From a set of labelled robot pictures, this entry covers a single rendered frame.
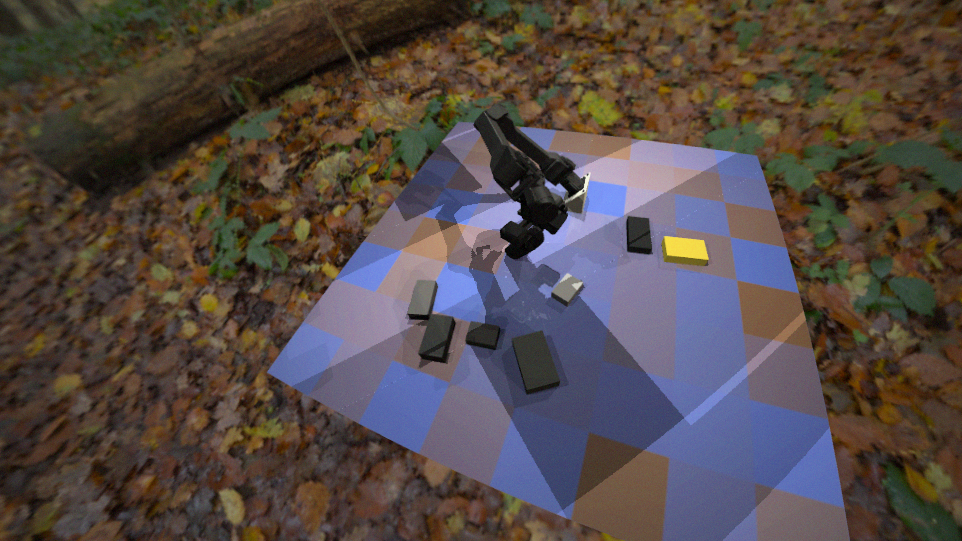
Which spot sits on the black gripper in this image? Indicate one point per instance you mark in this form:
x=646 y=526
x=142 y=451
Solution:
x=517 y=234

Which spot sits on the yellow rectangular block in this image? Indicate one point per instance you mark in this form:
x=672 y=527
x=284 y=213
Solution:
x=684 y=251

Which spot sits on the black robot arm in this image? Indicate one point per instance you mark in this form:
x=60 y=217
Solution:
x=509 y=165

